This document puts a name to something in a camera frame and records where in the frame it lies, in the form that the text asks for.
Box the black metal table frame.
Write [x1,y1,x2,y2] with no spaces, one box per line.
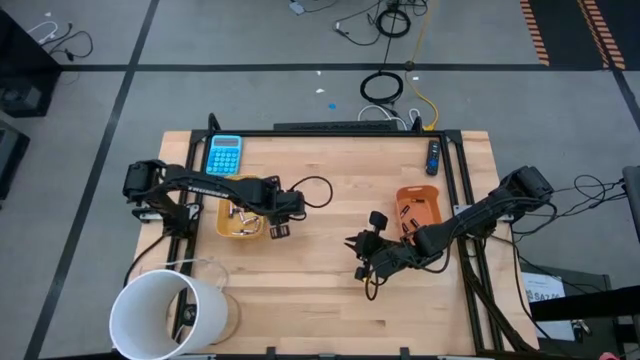
[169,113,539,357]

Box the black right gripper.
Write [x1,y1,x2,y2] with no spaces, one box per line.
[343,230,419,280]

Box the black side table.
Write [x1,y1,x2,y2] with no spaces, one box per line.
[519,262,640,360]

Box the thin black floor cable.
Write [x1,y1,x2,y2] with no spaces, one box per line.
[47,29,95,63]

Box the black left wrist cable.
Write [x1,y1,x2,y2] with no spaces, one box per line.
[288,175,335,210]

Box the black cable with plug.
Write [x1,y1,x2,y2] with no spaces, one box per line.
[332,19,384,48]

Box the black equipment box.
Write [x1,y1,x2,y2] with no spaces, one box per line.
[0,119,31,201]

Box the orange plastic bin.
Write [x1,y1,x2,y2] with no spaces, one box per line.
[394,184,444,242]

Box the black cabinet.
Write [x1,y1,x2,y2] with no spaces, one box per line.
[0,8,62,119]

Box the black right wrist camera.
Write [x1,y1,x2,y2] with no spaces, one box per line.
[368,210,389,232]

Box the white paper sheet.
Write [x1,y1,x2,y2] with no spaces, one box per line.
[521,272,576,342]

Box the thin white lamp cable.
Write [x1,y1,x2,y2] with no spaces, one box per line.
[159,256,229,291]

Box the black remote control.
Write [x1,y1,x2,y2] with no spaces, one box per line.
[425,139,442,177]

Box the blue calculator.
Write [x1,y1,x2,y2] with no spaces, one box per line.
[205,134,244,177]

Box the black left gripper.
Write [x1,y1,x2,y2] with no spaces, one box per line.
[269,189,307,240]

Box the yellow plastic bin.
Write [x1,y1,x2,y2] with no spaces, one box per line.
[215,173,266,240]

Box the black cable bundle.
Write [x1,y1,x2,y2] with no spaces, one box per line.
[462,239,534,354]

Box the thin white floor cable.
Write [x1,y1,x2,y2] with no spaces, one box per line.
[25,20,60,45]

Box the yellow floor cable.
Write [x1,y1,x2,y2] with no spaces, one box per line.
[403,0,440,132]

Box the clear round lamp base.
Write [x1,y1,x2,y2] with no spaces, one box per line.
[172,257,243,346]

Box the coiled black cable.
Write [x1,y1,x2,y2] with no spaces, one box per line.
[359,70,405,105]
[374,7,413,39]

